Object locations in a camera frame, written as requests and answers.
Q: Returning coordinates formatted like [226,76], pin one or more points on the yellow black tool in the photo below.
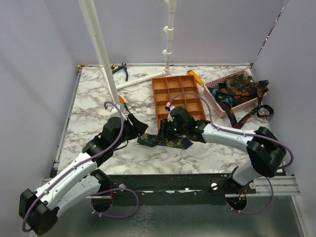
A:
[84,66]

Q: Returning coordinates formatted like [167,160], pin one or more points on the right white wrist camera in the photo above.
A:
[169,107]

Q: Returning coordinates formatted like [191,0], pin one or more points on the yellow handled cutter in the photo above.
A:
[113,66]

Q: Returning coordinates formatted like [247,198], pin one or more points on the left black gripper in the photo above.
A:
[138,127]

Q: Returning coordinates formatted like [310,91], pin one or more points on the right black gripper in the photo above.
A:
[164,133]

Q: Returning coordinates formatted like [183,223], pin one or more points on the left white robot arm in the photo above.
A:
[41,208]

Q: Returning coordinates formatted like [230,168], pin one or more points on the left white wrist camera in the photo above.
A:
[114,108]

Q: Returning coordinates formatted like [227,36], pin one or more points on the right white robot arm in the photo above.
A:
[264,150]

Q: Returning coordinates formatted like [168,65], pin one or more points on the white pvc pipe frame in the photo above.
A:
[90,16]

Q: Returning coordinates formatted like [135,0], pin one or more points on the orange handled screwdriver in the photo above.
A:
[121,99]

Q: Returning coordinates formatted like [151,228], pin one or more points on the dark paisley tie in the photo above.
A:
[238,81]

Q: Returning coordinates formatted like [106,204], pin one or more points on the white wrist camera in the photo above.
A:
[169,107]
[114,108]

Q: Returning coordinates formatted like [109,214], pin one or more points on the blue floral tie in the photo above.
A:
[222,97]

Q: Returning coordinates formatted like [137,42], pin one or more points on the black orange floral tie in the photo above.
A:
[241,95]

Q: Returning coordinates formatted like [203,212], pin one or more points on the wooden compartment tray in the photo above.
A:
[177,88]

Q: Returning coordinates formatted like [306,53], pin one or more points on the yellow utility knife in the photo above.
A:
[196,77]

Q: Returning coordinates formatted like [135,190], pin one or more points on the black metal base rail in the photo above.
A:
[182,189]

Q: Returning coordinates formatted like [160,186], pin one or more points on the navy yellow floral tie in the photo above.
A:
[151,141]

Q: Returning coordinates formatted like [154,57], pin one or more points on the pink perforated plastic basket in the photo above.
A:
[214,84]

